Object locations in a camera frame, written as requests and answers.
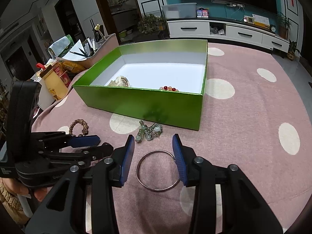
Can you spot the white television cabinet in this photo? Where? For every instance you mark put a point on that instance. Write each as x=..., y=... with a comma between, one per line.
x=190, y=28

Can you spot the cream-topped back scratcher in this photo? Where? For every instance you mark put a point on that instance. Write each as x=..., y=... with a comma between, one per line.
x=98, y=26

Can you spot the cluster of green plants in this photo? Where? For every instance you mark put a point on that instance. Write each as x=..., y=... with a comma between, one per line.
x=150, y=24

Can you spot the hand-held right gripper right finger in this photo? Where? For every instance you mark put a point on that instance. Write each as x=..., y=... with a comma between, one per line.
x=179, y=162

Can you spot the white paper sheet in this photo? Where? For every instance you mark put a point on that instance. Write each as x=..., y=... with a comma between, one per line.
x=75, y=47

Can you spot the small floor potted plant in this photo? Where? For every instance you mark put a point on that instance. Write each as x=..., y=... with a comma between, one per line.
x=292, y=50

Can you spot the green cardboard box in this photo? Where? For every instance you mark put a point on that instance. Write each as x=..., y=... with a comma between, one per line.
x=146, y=104

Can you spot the small alarm clock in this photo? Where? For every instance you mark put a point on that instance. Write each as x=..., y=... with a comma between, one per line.
x=273, y=28

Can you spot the person's left hand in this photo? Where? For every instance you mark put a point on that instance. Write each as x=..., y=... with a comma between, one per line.
x=17, y=187

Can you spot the jade bead charm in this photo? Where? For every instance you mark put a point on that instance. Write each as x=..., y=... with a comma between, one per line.
x=146, y=132

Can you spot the yellow bear bottle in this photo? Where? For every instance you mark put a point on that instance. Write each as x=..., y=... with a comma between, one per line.
x=54, y=85

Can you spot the clear storage box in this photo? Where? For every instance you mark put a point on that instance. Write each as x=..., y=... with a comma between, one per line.
x=179, y=11

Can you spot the pale plastic bag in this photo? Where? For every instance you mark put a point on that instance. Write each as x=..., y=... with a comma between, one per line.
x=59, y=45

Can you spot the dark pencil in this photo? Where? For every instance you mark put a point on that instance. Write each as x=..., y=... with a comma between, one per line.
x=82, y=51
x=77, y=53

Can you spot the pink organizer bin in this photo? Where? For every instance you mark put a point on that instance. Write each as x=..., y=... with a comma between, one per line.
x=107, y=46

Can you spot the white and yellow box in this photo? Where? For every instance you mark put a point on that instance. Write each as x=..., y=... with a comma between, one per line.
x=262, y=20

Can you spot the dark wooden shelf cabinet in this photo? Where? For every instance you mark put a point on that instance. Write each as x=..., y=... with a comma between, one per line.
x=121, y=17

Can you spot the white tube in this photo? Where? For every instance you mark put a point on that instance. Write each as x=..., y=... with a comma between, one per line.
x=93, y=47

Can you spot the pink polka-dot tablecloth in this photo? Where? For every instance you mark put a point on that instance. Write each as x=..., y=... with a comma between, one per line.
x=243, y=126

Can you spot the red bottle cap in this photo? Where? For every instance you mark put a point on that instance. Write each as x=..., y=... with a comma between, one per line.
x=40, y=65

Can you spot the yellow snack bag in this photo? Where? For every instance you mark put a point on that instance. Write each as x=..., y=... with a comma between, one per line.
x=72, y=66

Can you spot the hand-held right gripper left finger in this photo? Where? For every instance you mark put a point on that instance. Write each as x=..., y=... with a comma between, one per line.
x=128, y=162

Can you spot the green basin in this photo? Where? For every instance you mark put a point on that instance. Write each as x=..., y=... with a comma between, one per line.
x=124, y=34

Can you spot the potted plant in brown pot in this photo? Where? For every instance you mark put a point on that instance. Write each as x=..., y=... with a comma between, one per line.
x=283, y=30

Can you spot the red snack package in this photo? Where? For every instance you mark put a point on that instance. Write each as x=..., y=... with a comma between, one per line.
x=65, y=79

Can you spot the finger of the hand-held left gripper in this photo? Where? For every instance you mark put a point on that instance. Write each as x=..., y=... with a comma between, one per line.
x=85, y=140
x=102, y=150

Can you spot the blue code stand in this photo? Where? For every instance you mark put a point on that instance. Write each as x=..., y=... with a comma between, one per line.
x=203, y=12

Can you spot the white power strip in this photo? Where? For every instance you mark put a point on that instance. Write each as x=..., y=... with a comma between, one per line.
x=235, y=4

